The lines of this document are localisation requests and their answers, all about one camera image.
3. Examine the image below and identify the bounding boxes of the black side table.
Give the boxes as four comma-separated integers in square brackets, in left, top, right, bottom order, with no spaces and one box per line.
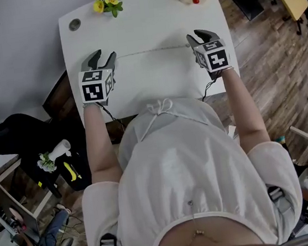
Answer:
[17,139,94,203]

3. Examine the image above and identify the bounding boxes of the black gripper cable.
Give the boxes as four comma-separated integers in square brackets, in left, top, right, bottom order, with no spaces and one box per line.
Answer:
[198,70,222,103]
[96,98,128,129]

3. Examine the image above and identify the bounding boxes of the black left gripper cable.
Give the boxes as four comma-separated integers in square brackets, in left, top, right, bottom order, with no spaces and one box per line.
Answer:
[96,98,128,129]

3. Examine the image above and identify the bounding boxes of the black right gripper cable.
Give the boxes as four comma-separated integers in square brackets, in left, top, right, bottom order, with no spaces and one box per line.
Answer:
[198,70,222,103]

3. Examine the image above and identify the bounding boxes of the white frame shelf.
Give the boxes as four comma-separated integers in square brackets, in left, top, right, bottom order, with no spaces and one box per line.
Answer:
[0,154,63,244]

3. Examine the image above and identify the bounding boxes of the person's left forearm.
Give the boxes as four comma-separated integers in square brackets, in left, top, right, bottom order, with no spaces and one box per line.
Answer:
[81,99,124,187]

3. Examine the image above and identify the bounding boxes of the person's right forearm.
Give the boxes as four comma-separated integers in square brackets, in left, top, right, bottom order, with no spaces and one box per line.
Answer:
[218,63,273,158]

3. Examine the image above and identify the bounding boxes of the yellow flowers in white pot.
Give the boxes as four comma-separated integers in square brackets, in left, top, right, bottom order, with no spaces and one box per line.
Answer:
[92,0,126,21]

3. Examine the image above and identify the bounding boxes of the white vase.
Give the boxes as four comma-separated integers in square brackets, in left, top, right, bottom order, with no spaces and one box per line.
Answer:
[45,138,73,163]

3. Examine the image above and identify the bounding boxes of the black office chair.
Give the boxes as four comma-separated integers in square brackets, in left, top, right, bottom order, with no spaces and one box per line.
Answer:
[0,108,63,159]

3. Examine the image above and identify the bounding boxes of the white flower bunch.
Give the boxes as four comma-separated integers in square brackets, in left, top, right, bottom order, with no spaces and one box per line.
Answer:
[35,151,58,175]

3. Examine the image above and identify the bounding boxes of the thin gold necklace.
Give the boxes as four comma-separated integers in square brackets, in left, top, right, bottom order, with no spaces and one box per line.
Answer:
[179,197,217,246]

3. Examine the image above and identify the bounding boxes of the grey round desk grommet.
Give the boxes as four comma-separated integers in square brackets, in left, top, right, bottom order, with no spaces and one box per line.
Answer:
[67,17,83,33]

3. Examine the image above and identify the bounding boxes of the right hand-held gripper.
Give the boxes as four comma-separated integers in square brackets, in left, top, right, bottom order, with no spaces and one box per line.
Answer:
[185,25,234,84]

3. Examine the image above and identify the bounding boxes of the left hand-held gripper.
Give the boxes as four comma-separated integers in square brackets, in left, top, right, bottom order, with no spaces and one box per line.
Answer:
[75,48,124,109]

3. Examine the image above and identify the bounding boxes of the person's white shirt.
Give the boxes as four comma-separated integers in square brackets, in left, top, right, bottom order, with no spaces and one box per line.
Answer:
[70,82,308,246]

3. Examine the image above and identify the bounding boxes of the yellow banana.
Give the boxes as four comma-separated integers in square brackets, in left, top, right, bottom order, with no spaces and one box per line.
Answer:
[62,159,83,183]

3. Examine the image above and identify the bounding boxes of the black floor mat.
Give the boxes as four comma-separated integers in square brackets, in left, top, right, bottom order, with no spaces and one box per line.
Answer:
[228,0,267,24]

